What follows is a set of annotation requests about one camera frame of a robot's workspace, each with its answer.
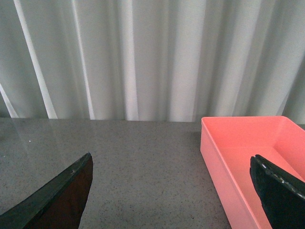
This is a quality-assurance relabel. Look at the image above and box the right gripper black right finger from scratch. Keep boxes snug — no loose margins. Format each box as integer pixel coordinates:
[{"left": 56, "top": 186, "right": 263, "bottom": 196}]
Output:
[{"left": 250, "top": 155, "right": 305, "bottom": 229}]

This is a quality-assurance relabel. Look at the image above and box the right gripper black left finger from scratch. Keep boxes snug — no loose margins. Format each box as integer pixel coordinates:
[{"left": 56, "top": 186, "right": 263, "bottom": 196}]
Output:
[{"left": 0, "top": 153, "right": 93, "bottom": 229}]

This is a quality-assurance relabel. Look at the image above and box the pink plastic box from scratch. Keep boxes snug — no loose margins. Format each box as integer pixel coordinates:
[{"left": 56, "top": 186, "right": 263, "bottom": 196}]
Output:
[{"left": 201, "top": 116, "right": 305, "bottom": 229}]

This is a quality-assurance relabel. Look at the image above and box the white pleated curtain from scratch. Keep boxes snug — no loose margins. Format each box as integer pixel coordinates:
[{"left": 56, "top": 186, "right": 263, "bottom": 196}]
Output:
[{"left": 0, "top": 0, "right": 305, "bottom": 124}]

